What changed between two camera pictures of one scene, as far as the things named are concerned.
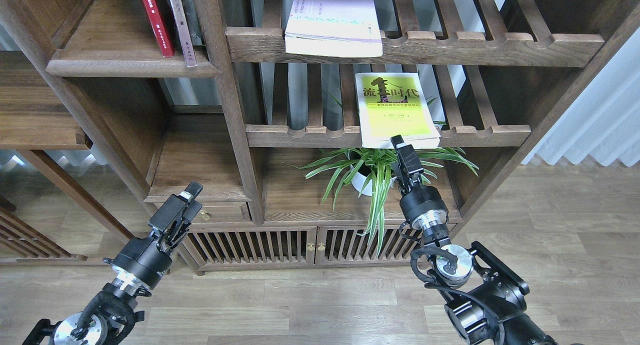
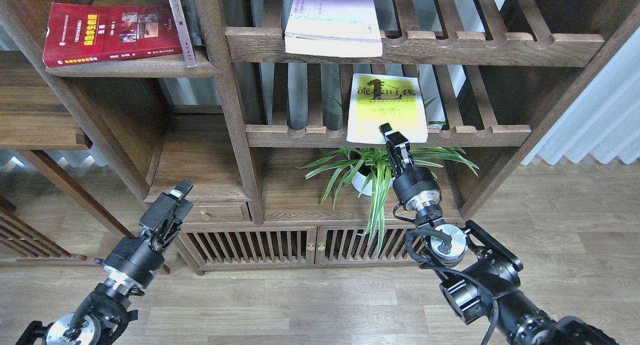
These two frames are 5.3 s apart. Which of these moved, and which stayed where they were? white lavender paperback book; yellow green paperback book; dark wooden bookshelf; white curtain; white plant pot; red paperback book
Moved: yellow green paperback book; red paperback book
Stayed: dark wooden bookshelf; white lavender paperback book; white plant pot; white curtain
